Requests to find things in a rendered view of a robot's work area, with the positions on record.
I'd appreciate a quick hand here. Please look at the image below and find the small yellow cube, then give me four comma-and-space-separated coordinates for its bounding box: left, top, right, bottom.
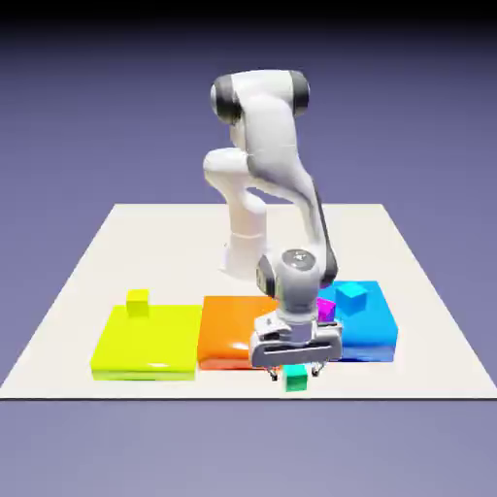
126, 288, 151, 319

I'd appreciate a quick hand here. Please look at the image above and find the large orange box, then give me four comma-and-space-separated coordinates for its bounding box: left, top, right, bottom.
196, 295, 283, 371

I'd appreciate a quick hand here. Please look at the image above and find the large blue box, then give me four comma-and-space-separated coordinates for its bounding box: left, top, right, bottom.
316, 280, 400, 363

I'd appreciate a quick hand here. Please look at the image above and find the large yellow box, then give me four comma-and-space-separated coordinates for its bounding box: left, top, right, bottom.
89, 303, 204, 382

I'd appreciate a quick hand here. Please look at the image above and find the small magenta cube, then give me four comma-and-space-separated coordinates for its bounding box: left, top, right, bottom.
315, 297, 338, 324

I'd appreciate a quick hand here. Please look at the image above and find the small blue cube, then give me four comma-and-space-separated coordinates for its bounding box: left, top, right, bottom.
334, 282, 369, 316

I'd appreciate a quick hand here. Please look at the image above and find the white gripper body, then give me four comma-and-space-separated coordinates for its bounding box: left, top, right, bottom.
248, 319, 345, 370

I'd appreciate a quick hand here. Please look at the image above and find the small green cube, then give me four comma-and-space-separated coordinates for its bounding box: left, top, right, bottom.
282, 363, 311, 393

